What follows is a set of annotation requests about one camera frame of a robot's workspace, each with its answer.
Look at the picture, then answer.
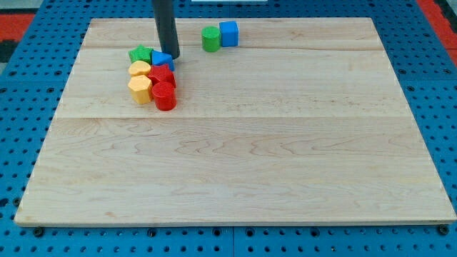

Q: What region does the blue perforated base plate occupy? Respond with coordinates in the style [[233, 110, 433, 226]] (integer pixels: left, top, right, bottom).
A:
[[1, 0, 456, 256]]

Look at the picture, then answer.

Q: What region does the yellow heart block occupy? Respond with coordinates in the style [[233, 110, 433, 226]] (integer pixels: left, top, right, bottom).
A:
[[128, 61, 151, 76]]

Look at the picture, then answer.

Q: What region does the blue triangle block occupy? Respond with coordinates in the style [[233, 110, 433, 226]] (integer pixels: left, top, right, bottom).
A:
[[151, 50, 175, 71]]

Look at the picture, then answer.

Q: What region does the blue cube block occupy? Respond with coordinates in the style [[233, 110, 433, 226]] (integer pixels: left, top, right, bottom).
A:
[[219, 21, 239, 47]]

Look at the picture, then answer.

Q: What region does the light wooden board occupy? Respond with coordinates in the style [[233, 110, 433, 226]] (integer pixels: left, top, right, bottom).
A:
[[14, 17, 456, 227]]

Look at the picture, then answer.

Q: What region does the red star block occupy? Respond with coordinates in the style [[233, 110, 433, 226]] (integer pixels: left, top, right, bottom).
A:
[[146, 64, 176, 88]]

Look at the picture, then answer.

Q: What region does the red cylinder block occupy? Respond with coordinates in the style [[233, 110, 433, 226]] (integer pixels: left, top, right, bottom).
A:
[[151, 81, 176, 111]]

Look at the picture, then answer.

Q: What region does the green star block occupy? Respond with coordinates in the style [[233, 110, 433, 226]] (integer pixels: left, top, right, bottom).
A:
[[128, 44, 154, 64]]

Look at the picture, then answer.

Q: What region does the green cylinder block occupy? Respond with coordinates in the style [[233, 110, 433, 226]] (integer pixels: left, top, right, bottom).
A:
[[201, 26, 221, 52]]

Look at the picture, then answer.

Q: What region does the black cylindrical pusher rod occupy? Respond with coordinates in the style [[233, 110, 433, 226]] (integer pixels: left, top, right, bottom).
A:
[[151, 0, 180, 59]]

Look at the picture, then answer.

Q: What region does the yellow hexagon block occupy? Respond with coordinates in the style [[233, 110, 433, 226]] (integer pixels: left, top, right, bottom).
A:
[[128, 75, 153, 104]]

